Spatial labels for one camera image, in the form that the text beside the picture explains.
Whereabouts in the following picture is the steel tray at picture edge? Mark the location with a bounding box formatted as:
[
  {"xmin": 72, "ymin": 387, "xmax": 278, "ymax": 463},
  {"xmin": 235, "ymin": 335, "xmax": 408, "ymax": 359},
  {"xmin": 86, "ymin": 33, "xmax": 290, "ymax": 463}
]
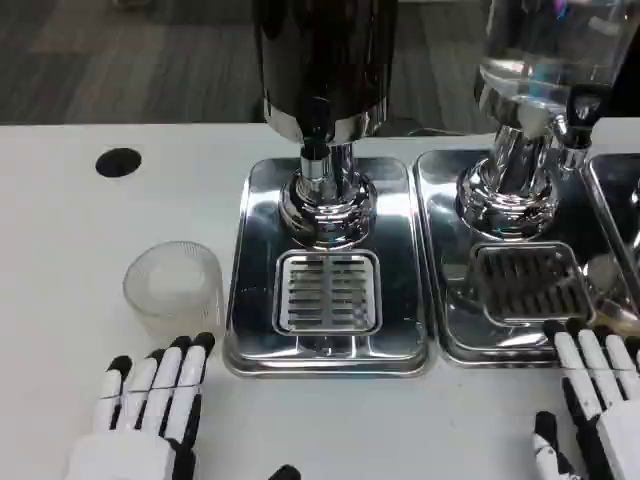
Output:
[{"xmin": 583, "ymin": 152, "xmax": 640, "ymax": 321}]

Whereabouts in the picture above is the steel tray under clear dispenser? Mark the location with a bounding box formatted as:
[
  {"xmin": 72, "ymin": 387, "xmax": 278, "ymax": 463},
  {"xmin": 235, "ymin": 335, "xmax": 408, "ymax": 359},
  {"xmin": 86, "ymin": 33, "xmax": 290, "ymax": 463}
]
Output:
[{"xmin": 413, "ymin": 148, "xmax": 640, "ymax": 369}]

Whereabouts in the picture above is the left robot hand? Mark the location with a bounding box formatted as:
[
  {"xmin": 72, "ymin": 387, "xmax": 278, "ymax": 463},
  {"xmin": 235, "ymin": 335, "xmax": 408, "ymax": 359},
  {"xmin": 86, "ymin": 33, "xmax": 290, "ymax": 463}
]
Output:
[{"xmin": 64, "ymin": 332, "xmax": 302, "ymax": 480}]

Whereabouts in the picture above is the thin cable behind dispensers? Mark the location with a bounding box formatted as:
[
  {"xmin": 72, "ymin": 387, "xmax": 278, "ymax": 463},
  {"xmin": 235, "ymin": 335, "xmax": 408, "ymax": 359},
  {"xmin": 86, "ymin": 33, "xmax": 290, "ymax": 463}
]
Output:
[{"xmin": 407, "ymin": 124, "xmax": 482, "ymax": 137}]

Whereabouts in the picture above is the black round cable hole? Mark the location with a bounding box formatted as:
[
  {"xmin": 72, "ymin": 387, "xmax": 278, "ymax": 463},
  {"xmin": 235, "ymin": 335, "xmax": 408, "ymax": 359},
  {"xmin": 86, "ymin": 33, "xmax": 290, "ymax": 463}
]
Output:
[{"xmin": 95, "ymin": 147, "xmax": 143, "ymax": 179}]

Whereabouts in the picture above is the clear ribbed glass cup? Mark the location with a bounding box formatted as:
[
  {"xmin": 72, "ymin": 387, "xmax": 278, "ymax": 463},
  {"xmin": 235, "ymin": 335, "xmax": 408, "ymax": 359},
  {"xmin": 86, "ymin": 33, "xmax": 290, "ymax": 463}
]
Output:
[{"xmin": 122, "ymin": 241, "xmax": 225, "ymax": 335}]

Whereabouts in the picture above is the dark dispenser tap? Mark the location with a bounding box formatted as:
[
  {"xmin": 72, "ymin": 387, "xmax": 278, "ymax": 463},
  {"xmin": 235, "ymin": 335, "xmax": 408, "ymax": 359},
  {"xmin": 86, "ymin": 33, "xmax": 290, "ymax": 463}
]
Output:
[{"xmin": 298, "ymin": 97, "xmax": 334, "ymax": 182}]

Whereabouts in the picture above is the drip grid of clear dispenser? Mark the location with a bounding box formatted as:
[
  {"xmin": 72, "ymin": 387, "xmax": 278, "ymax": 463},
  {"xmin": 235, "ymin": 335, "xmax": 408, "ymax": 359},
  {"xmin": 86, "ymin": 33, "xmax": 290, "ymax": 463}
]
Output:
[{"xmin": 472, "ymin": 241, "xmax": 597, "ymax": 326}]

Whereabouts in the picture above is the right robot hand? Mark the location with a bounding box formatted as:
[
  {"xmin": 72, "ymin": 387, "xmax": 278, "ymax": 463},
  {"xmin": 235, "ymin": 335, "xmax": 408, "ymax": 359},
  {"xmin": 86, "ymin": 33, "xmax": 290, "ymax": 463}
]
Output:
[{"xmin": 532, "ymin": 319, "xmax": 640, "ymax": 480}]

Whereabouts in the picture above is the clear drink dispenser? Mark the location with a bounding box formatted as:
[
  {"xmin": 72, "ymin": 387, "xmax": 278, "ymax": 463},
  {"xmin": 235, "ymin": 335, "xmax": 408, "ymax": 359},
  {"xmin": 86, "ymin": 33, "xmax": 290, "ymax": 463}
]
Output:
[{"xmin": 457, "ymin": 0, "xmax": 634, "ymax": 244}]

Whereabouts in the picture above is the drip grid of dark dispenser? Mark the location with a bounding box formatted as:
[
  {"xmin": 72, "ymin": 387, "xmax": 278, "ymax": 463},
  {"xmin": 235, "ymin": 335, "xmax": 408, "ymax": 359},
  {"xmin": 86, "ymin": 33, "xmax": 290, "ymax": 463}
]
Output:
[{"xmin": 272, "ymin": 249, "xmax": 384, "ymax": 335}]

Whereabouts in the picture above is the black-handled clear dispenser tap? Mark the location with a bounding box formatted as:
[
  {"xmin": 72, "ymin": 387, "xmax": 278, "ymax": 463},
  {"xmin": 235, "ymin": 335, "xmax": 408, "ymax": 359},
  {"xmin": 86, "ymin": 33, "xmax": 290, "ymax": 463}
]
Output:
[{"xmin": 552, "ymin": 84, "xmax": 609, "ymax": 171}]

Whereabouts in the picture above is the dark drink dispenser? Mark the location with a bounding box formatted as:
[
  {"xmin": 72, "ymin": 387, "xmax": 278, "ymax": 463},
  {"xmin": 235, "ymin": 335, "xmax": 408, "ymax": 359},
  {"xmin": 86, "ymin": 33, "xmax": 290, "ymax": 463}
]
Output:
[{"xmin": 251, "ymin": 0, "xmax": 400, "ymax": 251}]

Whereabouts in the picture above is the steel tray under dark dispenser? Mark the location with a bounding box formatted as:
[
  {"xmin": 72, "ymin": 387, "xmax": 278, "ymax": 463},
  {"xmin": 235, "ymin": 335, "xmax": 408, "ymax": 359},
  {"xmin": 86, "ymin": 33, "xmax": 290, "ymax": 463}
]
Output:
[{"xmin": 223, "ymin": 157, "xmax": 430, "ymax": 377}]

